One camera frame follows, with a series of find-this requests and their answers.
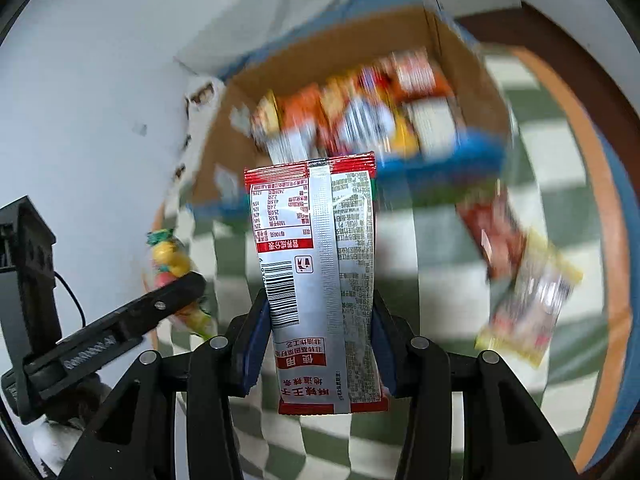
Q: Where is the brown snack packet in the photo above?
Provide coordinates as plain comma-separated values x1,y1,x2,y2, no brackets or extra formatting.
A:
457,195,529,282

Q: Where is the colourful candy ball bag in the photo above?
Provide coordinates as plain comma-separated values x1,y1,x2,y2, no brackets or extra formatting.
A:
145,229,219,339

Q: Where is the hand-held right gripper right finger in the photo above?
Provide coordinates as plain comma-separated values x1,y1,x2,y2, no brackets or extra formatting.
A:
372,290,581,480

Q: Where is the red noodle snack packet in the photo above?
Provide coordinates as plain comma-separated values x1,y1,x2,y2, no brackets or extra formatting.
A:
387,50,453,101

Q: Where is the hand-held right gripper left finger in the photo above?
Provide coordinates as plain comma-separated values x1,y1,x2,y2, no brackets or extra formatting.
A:
60,287,273,480

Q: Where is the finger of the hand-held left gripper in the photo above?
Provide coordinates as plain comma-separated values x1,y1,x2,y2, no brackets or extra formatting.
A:
105,271,208,347

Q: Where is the plain orange snack packet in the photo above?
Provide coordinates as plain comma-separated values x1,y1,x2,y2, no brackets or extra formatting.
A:
277,85,326,146

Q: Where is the cardboard box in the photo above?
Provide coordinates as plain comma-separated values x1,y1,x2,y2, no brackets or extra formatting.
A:
187,7,521,217

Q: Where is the bear print pillow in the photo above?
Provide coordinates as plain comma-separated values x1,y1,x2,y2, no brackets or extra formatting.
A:
172,75,227,197

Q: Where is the pale yellow snack packet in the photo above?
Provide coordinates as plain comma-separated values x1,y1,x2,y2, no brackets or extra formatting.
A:
472,230,584,369

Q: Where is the clear silver snack packet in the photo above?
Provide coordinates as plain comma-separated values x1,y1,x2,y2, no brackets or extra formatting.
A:
405,97,468,156

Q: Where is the yellow panda snack packet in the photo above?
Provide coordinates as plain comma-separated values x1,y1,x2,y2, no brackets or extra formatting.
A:
320,75,361,126

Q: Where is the thin black wire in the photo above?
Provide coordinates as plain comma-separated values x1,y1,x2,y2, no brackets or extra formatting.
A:
51,271,85,328

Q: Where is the green white checkered mat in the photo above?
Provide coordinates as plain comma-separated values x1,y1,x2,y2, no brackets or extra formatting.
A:
150,45,632,480

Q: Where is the long red silver snack packet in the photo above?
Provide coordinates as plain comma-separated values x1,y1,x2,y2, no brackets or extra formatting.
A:
244,151,392,417

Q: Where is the large yellow red snack packet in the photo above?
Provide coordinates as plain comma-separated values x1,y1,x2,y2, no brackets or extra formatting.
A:
325,95,418,158

